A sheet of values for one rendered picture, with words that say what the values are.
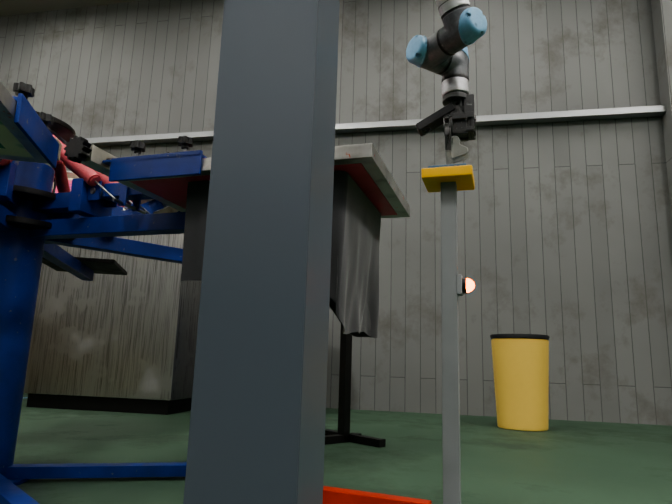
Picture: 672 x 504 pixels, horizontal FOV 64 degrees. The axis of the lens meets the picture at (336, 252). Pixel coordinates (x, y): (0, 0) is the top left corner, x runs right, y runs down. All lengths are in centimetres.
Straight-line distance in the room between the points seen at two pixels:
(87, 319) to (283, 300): 400
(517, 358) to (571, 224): 173
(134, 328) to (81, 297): 56
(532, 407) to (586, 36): 371
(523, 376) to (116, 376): 307
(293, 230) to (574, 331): 452
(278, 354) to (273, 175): 29
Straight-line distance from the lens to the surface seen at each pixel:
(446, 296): 140
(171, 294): 442
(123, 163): 169
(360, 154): 137
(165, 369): 440
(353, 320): 151
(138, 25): 731
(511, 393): 417
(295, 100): 95
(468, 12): 145
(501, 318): 516
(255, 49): 103
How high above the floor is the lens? 45
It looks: 11 degrees up
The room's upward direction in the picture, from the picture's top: 2 degrees clockwise
